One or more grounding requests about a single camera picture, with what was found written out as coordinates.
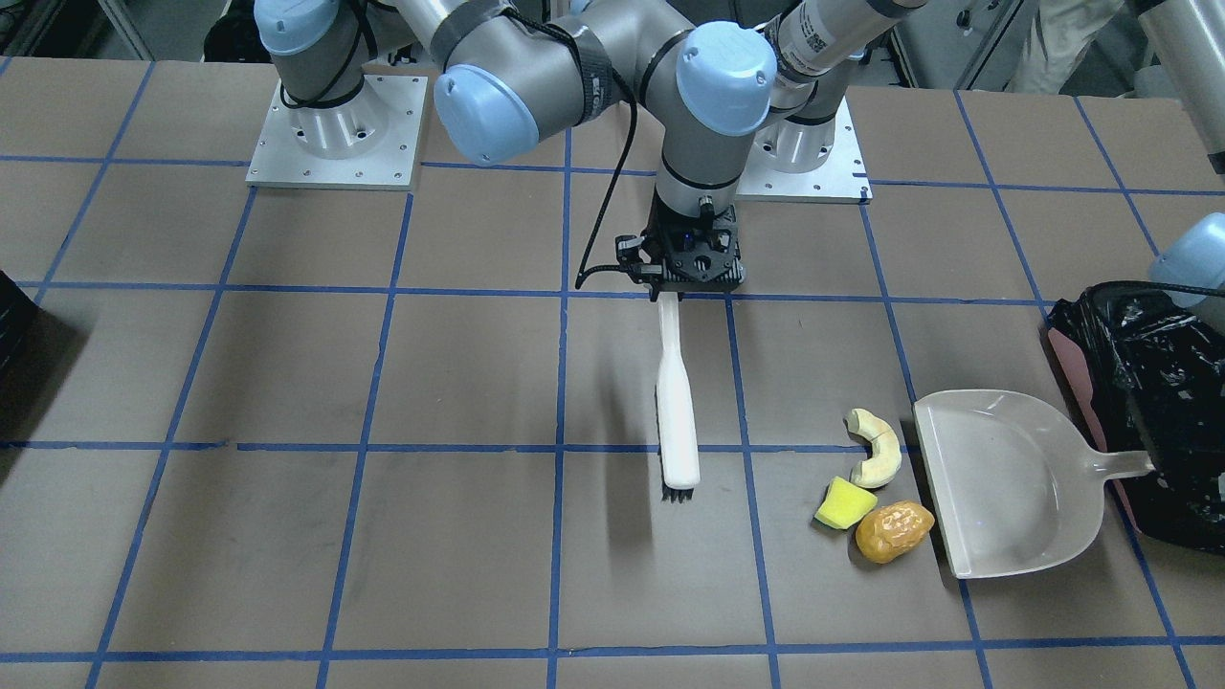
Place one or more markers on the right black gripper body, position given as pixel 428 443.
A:
pixel 633 255

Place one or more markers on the white hand brush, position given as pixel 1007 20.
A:
pixel 676 427

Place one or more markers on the beige plastic dustpan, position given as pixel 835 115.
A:
pixel 1016 487

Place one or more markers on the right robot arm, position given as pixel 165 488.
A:
pixel 507 82

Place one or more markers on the black bag lined bin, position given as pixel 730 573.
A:
pixel 1145 362

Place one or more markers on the curved pale peel piece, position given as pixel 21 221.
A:
pixel 885 459

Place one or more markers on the yellow sponge piece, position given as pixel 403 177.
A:
pixel 844 504

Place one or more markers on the orange crumpled food piece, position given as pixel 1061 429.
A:
pixel 892 530

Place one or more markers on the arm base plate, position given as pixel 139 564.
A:
pixel 807 163
pixel 370 142

